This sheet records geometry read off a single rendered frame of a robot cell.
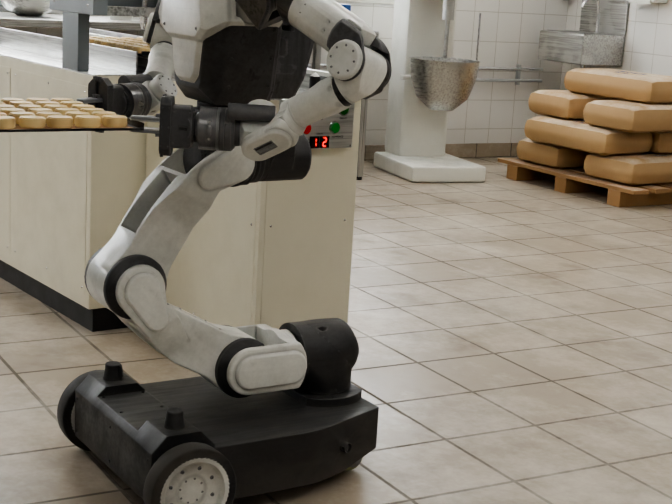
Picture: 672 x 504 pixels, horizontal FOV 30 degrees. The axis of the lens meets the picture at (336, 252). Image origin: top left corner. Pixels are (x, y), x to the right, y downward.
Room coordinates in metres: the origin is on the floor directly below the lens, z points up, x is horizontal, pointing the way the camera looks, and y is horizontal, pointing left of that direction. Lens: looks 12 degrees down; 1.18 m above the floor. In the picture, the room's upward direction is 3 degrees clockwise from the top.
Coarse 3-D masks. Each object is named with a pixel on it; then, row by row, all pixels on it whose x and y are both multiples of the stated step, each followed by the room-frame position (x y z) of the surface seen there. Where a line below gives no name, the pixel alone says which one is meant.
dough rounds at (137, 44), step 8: (96, 40) 4.29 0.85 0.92; (104, 40) 4.30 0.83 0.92; (112, 40) 4.33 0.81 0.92; (120, 40) 4.35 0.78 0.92; (128, 40) 4.38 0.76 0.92; (136, 40) 4.40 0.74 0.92; (120, 48) 4.15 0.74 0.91; (128, 48) 4.10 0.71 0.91; (136, 48) 4.06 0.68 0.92; (144, 48) 4.02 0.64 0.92
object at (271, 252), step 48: (240, 192) 3.54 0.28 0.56; (288, 192) 3.51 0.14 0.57; (336, 192) 3.61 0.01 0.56; (192, 240) 3.75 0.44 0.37; (240, 240) 3.53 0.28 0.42; (288, 240) 3.52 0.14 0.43; (336, 240) 3.62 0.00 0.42; (192, 288) 3.74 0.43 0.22; (240, 288) 3.52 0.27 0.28; (288, 288) 3.52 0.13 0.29; (336, 288) 3.63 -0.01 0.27
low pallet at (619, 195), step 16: (512, 160) 7.83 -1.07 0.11; (512, 176) 7.76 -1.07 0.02; (528, 176) 7.78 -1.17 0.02; (544, 176) 7.85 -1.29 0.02; (560, 176) 7.39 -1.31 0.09; (576, 176) 7.31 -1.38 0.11; (576, 192) 7.40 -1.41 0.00; (608, 192) 7.05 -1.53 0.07; (624, 192) 6.94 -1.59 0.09; (640, 192) 6.91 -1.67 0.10; (656, 192) 6.98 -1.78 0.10
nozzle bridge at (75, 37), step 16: (64, 0) 4.06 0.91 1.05; (80, 0) 3.97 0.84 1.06; (96, 0) 3.90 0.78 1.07; (112, 0) 4.03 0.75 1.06; (128, 0) 4.06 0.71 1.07; (64, 16) 4.06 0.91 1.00; (80, 16) 3.98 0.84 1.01; (144, 16) 4.04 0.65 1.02; (64, 32) 4.06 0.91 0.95; (80, 32) 3.98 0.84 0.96; (64, 48) 4.06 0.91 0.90; (80, 48) 3.98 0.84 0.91; (64, 64) 4.06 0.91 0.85; (80, 64) 3.98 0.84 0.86
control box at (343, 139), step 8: (352, 104) 3.60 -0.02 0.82; (352, 112) 3.60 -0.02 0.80; (320, 120) 3.53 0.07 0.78; (328, 120) 3.55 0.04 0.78; (336, 120) 3.57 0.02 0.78; (344, 120) 3.58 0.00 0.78; (352, 120) 3.60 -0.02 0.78; (312, 128) 3.52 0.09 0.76; (320, 128) 3.53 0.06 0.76; (328, 128) 3.55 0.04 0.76; (344, 128) 3.59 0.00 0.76; (352, 128) 3.60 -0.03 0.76; (312, 136) 3.52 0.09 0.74; (320, 136) 3.53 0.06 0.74; (328, 136) 3.55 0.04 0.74; (336, 136) 3.57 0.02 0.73; (344, 136) 3.59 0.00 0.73; (352, 136) 3.61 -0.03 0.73; (320, 144) 3.53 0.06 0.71; (328, 144) 3.55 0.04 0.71; (336, 144) 3.57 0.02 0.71; (344, 144) 3.59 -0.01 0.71
